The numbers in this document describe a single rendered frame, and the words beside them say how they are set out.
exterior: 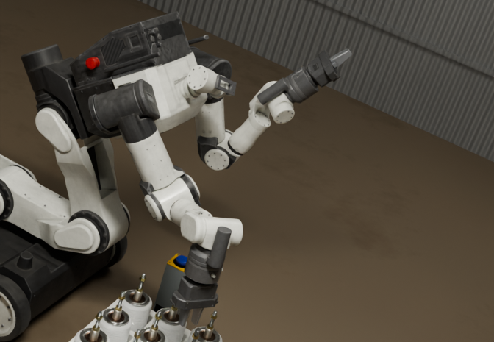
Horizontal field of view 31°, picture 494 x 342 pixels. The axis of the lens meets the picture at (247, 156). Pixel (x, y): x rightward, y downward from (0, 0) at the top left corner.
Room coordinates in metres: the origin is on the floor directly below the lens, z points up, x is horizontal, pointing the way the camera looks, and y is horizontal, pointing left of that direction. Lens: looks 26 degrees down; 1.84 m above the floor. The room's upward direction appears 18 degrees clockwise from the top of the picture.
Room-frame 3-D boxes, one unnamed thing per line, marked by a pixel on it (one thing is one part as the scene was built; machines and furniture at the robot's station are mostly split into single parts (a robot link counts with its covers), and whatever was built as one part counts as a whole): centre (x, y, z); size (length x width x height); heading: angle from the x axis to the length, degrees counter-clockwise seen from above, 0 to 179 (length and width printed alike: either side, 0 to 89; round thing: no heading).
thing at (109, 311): (2.03, 0.21, 0.25); 0.08 x 0.08 x 0.01
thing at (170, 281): (2.30, 0.09, 0.16); 0.07 x 0.07 x 0.31; 74
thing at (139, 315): (2.14, 0.17, 0.16); 0.10 x 0.10 x 0.18
